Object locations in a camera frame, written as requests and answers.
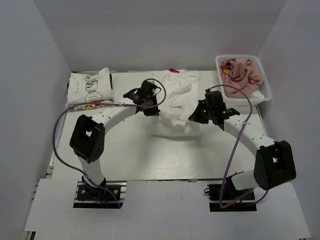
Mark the white red print t-shirt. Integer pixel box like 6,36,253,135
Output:
149,69,201,138

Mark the plain white t-shirt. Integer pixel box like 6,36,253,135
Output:
250,90,265,99

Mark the pink t-shirt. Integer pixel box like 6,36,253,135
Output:
219,58,265,98

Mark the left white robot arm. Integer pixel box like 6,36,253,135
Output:
69,78,166,200

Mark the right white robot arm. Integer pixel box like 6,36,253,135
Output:
188,90,297,200

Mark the white plastic basket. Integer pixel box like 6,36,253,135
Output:
215,54,272,106

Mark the folded colourful cartoon t-shirt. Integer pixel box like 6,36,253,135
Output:
70,100,112,111

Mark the folded white cartoon t-shirt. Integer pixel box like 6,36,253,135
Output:
67,67,114,105

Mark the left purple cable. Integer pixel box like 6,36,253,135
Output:
52,78,168,209

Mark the purple cable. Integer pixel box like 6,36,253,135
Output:
204,84,270,209
52,78,168,209

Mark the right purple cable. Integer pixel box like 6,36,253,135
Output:
204,84,270,209

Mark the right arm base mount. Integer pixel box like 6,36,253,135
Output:
203,183,257,213

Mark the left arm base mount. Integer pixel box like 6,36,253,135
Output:
73,181,127,209

